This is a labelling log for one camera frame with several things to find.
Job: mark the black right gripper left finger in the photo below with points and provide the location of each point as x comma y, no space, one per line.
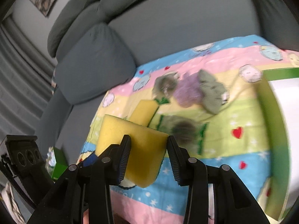
85,187

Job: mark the yellow sponge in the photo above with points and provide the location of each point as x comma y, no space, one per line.
144,112
148,148

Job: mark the purple fluffy scrubber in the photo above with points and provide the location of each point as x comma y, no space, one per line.
188,92

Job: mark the grey green knitted cloth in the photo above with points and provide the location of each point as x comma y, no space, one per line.
214,93

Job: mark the bagged steel wool scrubber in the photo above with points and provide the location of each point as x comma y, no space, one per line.
188,133
165,86

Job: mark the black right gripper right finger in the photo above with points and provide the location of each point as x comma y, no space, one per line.
233,202

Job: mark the colourful cartoon bedsheet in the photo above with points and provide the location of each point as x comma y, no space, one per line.
237,134

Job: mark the green white box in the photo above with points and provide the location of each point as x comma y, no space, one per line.
278,96

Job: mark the grey throw pillow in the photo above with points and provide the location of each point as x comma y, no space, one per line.
97,62

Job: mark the grey curtain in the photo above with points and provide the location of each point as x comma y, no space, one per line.
25,82

